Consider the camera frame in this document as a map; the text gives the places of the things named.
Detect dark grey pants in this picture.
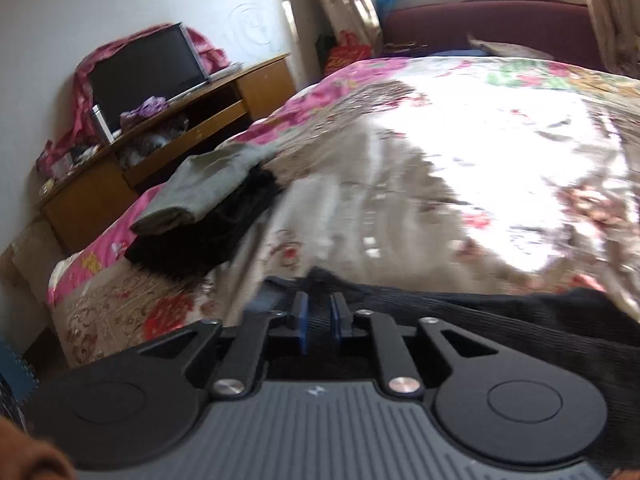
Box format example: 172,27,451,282
240,266,640,466

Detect folded grey-green garment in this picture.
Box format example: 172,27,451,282
129,142,281,236

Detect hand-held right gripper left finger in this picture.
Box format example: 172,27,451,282
137,291,309,402

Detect black monitor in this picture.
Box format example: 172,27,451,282
86,22,212,135

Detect wooden desk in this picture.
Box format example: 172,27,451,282
36,52,299,257

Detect grey cloth in desk shelf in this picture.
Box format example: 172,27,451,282
118,115,193,168

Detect purple cloth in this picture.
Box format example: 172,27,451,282
119,95,172,128

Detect silver box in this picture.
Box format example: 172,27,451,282
89,104,124,147

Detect red bag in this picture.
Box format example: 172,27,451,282
324,30,375,80

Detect folded black garment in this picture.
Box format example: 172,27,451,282
124,165,287,280

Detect pink floral cloth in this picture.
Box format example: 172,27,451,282
34,22,232,177

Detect beige pillow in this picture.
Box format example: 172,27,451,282
466,30,557,62

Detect beige patterned curtain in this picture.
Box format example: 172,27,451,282
299,0,385,63
570,0,640,82

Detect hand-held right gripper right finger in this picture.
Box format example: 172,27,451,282
329,292,501,398

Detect brown fuzzy cloth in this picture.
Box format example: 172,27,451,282
0,417,78,480

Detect beige floral satin quilt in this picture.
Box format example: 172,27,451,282
52,55,640,368

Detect pink floral bed sheet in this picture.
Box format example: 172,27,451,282
46,55,436,311

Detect dark red headboard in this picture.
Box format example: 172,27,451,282
381,0,608,75

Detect cardboard box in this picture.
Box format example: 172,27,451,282
9,214,68,308

